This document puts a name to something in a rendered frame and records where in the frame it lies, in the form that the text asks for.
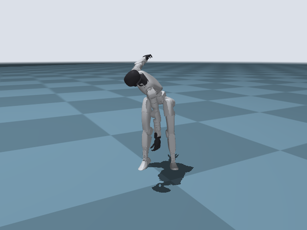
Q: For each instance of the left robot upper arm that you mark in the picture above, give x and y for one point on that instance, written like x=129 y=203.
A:
x=152 y=96

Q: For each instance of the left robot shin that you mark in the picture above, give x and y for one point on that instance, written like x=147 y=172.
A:
x=172 y=146

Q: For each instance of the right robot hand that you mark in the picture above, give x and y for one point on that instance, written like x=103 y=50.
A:
x=147 y=56

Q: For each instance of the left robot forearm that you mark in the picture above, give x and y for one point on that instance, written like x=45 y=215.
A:
x=157 y=126

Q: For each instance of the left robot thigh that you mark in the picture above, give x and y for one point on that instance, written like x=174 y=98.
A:
x=169 y=114

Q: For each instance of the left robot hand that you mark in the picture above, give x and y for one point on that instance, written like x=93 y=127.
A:
x=157 y=142

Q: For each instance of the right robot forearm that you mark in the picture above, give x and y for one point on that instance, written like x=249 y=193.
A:
x=142 y=60

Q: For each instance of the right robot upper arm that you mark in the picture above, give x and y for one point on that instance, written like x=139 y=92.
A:
x=137 y=67

